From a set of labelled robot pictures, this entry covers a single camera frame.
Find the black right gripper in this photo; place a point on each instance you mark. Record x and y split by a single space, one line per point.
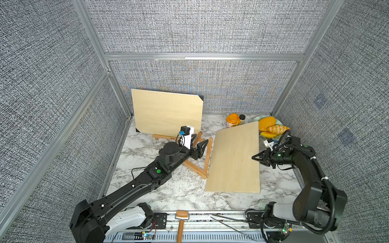
263 161

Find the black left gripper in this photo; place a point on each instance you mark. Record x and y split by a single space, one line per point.
198 153

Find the light wooden board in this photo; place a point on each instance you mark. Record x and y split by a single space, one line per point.
164 113
232 168

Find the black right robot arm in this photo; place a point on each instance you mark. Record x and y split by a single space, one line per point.
320 205

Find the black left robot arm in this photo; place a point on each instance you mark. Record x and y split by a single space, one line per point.
90 221

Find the small yellow bread piece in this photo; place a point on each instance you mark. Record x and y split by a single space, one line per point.
268 135

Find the yellow striped bread loaf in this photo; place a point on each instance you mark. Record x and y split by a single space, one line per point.
277 129

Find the orange round bread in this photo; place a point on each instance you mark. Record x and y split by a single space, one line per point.
266 122

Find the light green plate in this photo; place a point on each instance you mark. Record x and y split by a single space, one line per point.
258 118

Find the orange lidded snack cup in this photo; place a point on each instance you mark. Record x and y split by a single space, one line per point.
233 120

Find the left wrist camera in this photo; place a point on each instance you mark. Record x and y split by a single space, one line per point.
185 135

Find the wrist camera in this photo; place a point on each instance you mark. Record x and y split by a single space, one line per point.
185 135
269 143

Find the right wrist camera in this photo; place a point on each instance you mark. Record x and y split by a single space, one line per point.
269 143

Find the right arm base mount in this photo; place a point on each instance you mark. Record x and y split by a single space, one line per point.
272 230

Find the wooden handled mallet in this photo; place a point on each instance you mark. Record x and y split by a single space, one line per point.
181 215

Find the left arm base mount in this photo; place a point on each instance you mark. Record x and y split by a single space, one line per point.
158 221

